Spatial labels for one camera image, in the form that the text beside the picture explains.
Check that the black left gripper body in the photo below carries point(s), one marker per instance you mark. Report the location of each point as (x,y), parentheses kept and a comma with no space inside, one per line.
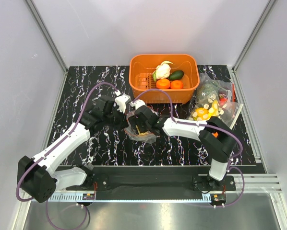
(116,118)

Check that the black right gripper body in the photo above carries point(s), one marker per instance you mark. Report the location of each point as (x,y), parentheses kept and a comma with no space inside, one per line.
(135,121)

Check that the clear orange-zip bag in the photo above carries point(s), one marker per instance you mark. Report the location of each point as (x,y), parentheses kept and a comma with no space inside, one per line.
(136,135)

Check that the orange fake orange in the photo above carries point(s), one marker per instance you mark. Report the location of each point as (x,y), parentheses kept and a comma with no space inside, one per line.
(176,85)
(163,84)

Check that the fake cauliflower with leaves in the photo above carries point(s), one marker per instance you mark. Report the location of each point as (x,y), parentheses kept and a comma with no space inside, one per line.
(162,71)

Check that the dark green fake avocado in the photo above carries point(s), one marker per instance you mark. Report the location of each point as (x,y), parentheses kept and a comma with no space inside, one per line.
(176,75)

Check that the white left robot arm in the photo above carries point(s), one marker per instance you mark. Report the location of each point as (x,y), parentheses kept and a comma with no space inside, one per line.
(38,177)

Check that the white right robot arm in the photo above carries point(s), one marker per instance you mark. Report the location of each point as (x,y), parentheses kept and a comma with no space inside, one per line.
(215,136)

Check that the orange plastic basket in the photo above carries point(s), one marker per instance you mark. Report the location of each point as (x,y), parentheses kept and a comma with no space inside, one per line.
(143,85)

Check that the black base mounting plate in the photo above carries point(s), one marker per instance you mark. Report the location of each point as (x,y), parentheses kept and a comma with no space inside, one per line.
(151,184)

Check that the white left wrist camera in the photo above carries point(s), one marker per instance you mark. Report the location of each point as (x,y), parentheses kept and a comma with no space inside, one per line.
(121,100)

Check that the white slotted cable duct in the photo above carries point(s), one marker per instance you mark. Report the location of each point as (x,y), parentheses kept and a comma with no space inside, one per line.
(72,197)

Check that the aluminium left corner post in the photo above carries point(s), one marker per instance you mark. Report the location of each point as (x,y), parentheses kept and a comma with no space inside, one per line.
(46,35)

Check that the aluminium corner post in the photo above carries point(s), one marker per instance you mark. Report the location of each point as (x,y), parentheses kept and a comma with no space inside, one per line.
(259,24)
(46,35)

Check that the aluminium right corner post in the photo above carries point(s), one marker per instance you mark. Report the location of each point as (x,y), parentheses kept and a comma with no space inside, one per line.
(259,24)

